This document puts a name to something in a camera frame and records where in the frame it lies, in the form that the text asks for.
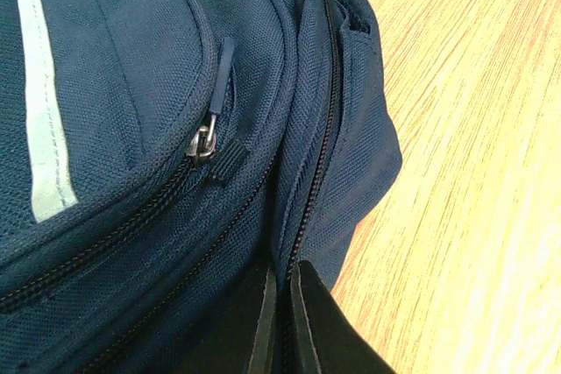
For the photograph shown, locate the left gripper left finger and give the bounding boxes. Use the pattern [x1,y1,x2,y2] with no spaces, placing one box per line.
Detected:
[177,266,277,374]

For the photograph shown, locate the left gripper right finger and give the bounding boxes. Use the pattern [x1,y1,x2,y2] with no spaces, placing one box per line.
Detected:
[288,261,394,374]

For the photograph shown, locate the navy blue student backpack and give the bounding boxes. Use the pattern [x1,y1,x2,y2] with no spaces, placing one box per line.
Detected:
[1,0,402,373]

